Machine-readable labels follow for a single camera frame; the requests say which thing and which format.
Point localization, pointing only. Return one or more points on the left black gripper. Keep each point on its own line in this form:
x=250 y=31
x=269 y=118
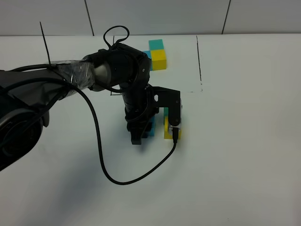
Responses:
x=139 y=110

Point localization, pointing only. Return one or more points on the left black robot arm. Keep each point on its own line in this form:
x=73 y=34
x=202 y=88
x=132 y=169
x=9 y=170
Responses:
x=28 y=93

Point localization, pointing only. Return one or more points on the template yellow block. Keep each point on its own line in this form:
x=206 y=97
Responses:
x=158 y=58

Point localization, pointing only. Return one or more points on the template blue block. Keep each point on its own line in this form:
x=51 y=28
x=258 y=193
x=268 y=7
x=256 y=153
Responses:
x=148 y=53

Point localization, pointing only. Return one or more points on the template green block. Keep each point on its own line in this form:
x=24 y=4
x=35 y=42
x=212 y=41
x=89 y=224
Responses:
x=156 y=44

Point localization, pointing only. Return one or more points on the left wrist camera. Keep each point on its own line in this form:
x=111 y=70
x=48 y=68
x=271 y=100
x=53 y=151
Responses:
x=172 y=100

